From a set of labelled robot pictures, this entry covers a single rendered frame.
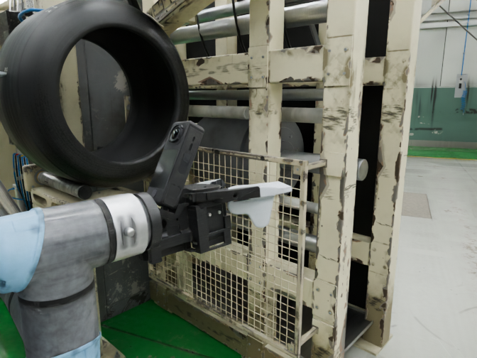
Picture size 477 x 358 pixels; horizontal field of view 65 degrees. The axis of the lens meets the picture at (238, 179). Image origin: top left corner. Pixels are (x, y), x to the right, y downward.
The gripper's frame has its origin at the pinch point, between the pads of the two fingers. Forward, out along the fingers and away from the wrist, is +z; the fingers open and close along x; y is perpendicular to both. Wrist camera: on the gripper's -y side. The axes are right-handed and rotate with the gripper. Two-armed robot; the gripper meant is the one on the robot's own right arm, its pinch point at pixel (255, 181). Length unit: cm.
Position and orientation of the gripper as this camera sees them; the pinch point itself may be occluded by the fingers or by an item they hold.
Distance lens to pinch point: 58.0
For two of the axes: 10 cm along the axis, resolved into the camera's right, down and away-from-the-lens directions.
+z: 7.5, -1.4, 6.4
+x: 6.5, 0.3, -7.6
